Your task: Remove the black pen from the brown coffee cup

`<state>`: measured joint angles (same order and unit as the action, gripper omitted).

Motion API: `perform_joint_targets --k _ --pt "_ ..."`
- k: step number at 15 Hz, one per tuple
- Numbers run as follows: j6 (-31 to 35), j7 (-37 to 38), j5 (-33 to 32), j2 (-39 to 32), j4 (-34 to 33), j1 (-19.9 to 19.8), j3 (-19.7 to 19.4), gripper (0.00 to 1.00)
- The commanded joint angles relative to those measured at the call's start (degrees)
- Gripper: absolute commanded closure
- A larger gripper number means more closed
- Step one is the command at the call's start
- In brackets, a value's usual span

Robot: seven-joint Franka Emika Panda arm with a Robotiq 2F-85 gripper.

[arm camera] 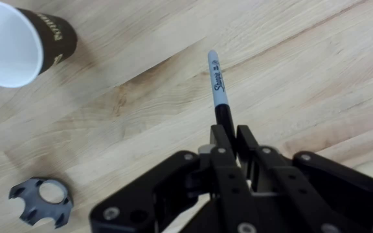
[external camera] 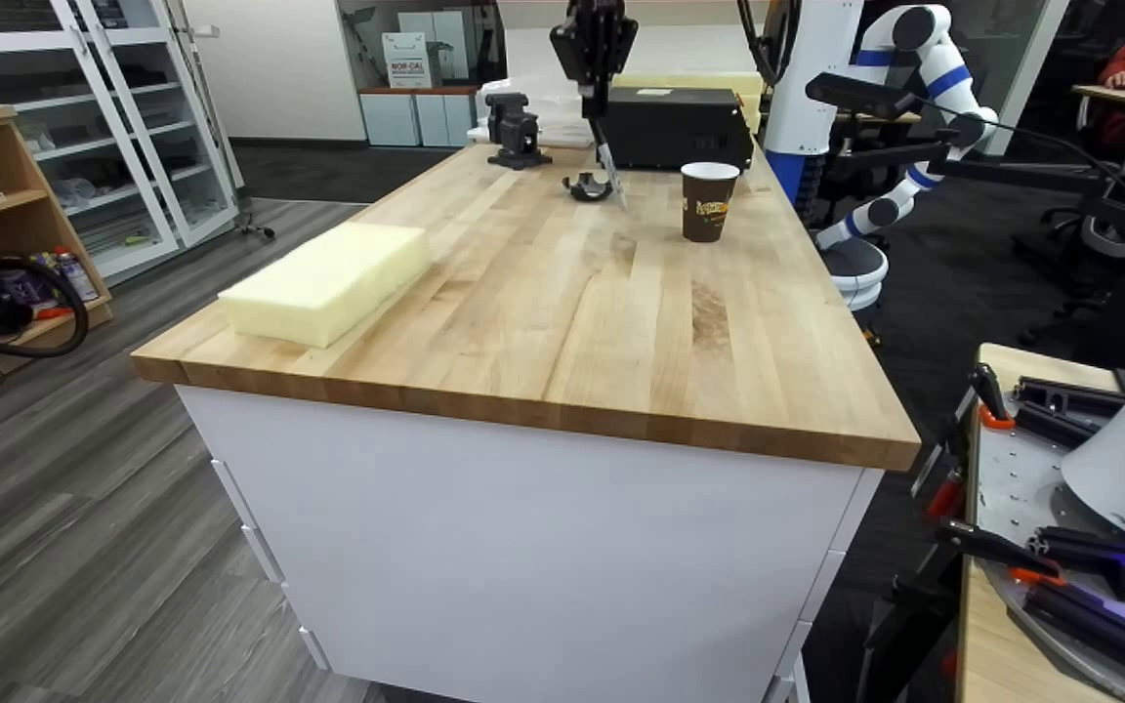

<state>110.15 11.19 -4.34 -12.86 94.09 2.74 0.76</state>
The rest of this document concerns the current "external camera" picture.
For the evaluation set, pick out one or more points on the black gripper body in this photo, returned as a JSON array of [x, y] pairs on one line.
[[593, 33]]

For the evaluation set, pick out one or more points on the black pen with grey barrel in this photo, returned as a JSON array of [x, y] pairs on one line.
[[601, 140]]

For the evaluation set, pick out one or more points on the brown paper coffee cup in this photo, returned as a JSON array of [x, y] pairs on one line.
[[710, 210]]

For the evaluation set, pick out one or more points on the black rectangular box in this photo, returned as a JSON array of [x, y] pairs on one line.
[[672, 131]]

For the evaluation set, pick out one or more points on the black bench vise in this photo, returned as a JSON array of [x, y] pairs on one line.
[[512, 131]]

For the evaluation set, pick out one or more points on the small round grey black part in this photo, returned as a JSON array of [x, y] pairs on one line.
[[588, 184]]

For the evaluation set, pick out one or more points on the low white storage cabinet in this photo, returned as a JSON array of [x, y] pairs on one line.
[[417, 119]]

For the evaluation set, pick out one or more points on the white box with print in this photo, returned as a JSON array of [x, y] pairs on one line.
[[406, 60]]

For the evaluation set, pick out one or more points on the white and blue robot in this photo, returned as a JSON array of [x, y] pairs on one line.
[[908, 119]]

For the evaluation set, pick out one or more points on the pale yellow foam block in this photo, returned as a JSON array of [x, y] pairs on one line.
[[331, 278]]

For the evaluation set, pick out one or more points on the white glass door cabinet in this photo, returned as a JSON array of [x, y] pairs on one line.
[[31, 119], [179, 119]]

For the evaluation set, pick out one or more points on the white table base cabinet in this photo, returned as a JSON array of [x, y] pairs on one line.
[[525, 549]]

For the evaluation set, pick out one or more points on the black clamp with orange grip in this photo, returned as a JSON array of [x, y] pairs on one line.
[[995, 398]]

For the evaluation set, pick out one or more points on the black flat tool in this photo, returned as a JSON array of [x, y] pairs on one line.
[[1074, 405]]

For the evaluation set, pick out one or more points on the black pliers with orange tips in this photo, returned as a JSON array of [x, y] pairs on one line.
[[1058, 549]]

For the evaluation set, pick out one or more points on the wooden workbench with grey mat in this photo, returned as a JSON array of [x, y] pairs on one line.
[[1007, 637]]

